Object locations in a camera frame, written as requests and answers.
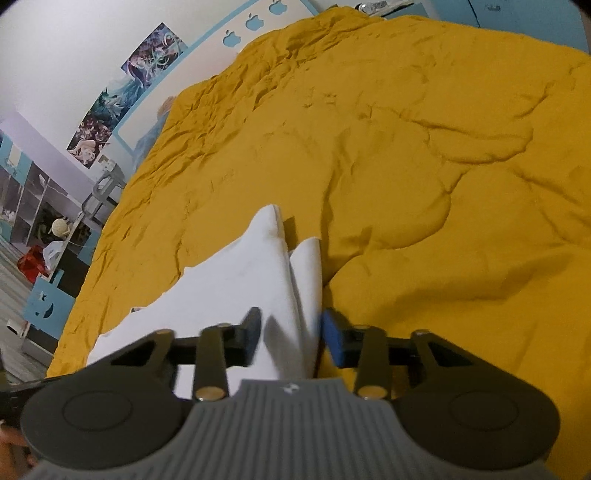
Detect anime wall poster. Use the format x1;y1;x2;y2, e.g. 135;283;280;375
67;115;114;165
121;22;189;88
88;78;145;129

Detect red bag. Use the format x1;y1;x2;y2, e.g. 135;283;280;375
17;244;51;283

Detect white and blue headboard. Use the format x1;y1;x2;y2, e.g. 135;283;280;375
113;0;324;153

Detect blue and white wardrobe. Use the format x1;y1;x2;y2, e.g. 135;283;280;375
434;0;583;49

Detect small grey chair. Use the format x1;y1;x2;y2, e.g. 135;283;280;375
81;166;126;223

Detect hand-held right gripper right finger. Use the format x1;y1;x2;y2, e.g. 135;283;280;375
322;307;477;401

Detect black and blue desk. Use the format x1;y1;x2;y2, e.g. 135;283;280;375
21;217;100;363

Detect open shelf unit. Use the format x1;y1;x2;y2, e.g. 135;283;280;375
0;115;100;250

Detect white printed sweatshirt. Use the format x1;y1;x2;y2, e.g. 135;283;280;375
88;204;324;400

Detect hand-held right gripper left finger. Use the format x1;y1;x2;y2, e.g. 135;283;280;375
110;306;264;403

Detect blue pillow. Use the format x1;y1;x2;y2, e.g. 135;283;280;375
131;95;176;167

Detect yellow blanket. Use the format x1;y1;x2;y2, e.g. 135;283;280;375
46;7;591;480

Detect white plastic bag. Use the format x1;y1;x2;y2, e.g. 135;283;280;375
42;240;70;274

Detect person's left hand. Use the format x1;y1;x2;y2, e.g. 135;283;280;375
0;425;28;462

